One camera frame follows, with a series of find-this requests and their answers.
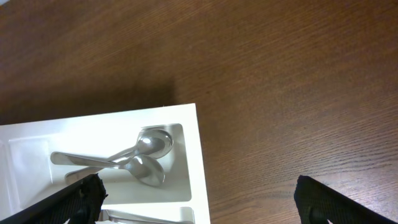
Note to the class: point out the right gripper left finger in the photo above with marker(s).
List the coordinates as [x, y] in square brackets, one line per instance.
[78, 203]

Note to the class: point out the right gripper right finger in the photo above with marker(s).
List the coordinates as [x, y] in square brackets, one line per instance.
[317, 203]

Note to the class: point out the large steel spoon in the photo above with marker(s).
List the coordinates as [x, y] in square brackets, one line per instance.
[144, 168]
[155, 143]

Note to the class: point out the white cutlery tray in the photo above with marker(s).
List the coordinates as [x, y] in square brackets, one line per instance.
[28, 175]

